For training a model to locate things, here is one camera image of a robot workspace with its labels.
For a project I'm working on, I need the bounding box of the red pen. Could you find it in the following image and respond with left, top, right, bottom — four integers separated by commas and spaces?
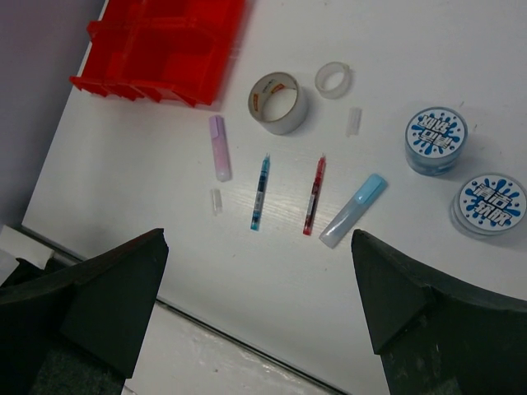
303, 155, 326, 236

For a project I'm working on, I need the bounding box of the large clear tape roll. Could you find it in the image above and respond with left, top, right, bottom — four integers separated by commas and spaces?
247, 72, 309, 136

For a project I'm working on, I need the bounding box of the clear pen cap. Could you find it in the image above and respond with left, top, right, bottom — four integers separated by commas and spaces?
210, 188, 223, 216
345, 107, 362, 137

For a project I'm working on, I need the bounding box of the blue pen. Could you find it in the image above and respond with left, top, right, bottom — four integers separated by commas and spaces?
250, 153, 270, 231

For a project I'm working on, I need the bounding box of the pink highlighter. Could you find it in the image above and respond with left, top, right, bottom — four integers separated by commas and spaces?
209, 115, 232, 182

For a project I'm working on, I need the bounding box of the blue highlighter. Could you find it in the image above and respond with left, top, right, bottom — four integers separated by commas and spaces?
319, 174, 388, 249

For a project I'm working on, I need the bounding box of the red compartment bin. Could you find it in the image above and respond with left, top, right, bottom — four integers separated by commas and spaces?
70, 0, 246, 107

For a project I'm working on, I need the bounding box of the small clear tape roll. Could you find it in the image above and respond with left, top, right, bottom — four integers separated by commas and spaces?
315, 62, 352, 100

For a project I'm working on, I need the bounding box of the blue round tub far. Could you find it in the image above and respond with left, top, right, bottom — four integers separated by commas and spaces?
404, 106, 469, 176

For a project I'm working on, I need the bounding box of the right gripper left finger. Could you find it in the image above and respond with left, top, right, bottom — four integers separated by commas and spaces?
1, 228, 169, 394

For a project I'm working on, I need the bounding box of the blue round tub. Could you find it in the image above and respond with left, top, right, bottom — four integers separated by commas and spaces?
450, 173, 526, 239
404, 106, 469, 176

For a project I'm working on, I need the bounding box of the blue round tub near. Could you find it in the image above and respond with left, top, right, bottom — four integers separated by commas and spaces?
450, 173, 526, 239

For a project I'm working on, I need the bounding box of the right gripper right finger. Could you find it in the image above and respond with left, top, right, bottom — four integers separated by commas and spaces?
351, 230, 526, 394

